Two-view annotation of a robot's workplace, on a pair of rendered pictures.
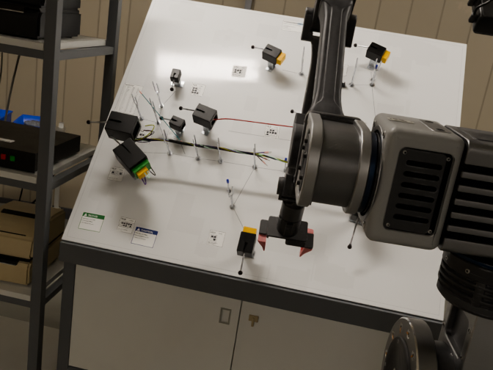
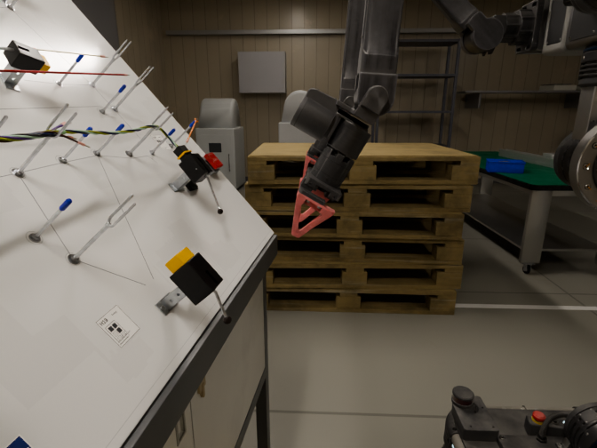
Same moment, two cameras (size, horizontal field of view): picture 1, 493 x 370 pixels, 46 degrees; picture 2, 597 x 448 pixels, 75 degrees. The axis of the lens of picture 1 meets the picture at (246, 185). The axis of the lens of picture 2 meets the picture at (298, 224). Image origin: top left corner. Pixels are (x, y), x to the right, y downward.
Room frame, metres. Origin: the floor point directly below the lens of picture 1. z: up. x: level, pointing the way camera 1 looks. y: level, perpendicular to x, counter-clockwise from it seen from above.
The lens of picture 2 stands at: (1.43, 0.55, 1.24)
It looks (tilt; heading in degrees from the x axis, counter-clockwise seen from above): 16 degrees down; 272
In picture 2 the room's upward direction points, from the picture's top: straight up
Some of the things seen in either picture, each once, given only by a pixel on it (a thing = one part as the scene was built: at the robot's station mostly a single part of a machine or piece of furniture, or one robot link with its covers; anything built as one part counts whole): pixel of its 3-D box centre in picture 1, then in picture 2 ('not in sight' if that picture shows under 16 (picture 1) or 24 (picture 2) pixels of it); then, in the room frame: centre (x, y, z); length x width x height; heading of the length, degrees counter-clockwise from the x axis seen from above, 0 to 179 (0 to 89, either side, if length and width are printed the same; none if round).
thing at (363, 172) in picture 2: not in sight; (348, 218); (1.16, -2.16, 0.49); 1.39 x 0.96 x 0.99; 0
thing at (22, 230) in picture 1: (20, 238); not in sight; (1.89, 0.75, 0.76); 0.30 x 0.21 x 0.20; 176
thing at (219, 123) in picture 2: not in sight; (220, 145); (2.84, -5.64, 0.70); 0.69 x 0.59 x 1.40; 87
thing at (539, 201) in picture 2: not in sight; (503, 193); (-0.51, -3.41, 0.42); 2.31 x 0.91 x 0.84; 91
